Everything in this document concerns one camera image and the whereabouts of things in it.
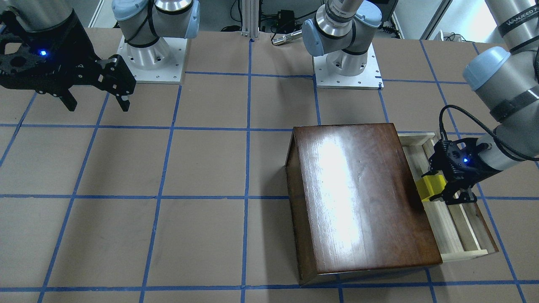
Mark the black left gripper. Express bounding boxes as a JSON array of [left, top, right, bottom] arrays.
[[421, 138, 500, 205]]

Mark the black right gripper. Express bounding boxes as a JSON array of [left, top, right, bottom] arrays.
[[1, 10, 136, 112]]

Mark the yellow block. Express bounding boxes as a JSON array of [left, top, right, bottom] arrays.
[[415, 174, 447, 202]]

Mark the light wood drawer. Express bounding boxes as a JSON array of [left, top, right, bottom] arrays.
[[398, 132, 499, 263]]

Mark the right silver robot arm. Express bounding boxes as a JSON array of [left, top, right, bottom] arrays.
[[1, 0, 200, 112]]

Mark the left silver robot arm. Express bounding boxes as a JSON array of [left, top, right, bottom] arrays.
[[302, 0, 538, 205]]

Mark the dark wooden drawer cabinet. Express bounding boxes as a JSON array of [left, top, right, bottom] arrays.
[[285, 123, 442, 286]]

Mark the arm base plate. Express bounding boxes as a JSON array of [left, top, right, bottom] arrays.
[[312, 44, 384, 90], [117, 36, 190, 85]]

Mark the aluminium frame post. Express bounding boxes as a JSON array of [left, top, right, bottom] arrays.
[[238, 0, 261, 41]]

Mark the silver cable connector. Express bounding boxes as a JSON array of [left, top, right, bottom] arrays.
[[271, 29, 302, 46]]

